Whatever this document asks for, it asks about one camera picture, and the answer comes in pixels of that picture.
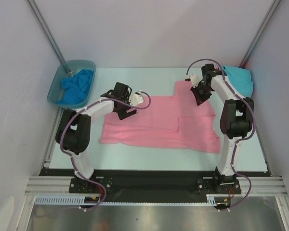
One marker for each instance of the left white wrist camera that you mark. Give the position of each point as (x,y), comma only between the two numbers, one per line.
(136,98)

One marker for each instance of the aluminium corner post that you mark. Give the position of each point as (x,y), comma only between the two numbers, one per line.
(45,29)
(261,31)

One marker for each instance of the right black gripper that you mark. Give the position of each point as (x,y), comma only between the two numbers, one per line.
(202,92)

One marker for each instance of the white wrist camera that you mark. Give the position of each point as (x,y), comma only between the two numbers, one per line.
(136,98)
(194,79)

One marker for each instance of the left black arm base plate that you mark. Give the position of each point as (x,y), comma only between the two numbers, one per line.
(81,186)

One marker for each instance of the left aluminium corner post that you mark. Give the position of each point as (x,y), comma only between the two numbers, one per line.
(45,29)

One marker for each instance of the pink t shirt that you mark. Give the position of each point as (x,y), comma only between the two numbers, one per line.
(170,122)

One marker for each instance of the folded light blue t shirt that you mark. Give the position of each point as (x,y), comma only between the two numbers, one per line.
(240,79)

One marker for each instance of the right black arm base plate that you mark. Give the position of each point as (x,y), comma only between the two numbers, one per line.
(210,186)

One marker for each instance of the aluminium front rail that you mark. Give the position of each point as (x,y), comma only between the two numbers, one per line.
(255,186)

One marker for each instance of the translucent blue plastic bin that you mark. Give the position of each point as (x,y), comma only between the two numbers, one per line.
(68,69)

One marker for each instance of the crumpled blue t shirt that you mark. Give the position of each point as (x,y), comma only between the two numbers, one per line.
(77,87)

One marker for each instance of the right aluminium corner post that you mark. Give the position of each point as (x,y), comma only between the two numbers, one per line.
(261,31)

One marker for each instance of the slotted cable duct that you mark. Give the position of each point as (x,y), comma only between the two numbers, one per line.
(180,199)

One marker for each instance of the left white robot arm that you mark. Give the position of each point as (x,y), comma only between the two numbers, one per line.
(74,132)

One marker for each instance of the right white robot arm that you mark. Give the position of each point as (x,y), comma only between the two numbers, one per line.
(236,122)

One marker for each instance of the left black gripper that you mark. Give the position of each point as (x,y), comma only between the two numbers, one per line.
(122,113)

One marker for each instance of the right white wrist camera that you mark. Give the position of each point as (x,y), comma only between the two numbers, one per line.
(194,79)

